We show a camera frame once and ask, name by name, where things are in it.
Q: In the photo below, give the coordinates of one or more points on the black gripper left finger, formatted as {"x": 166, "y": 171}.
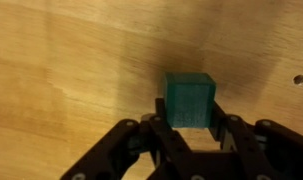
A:
{"x": 164, "y": 143}

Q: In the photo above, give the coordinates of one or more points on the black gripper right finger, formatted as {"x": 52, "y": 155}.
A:
{"x": 251, "y": 146}

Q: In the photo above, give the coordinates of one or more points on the green cube block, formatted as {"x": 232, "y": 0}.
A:
{"x": 189, "y": 100}

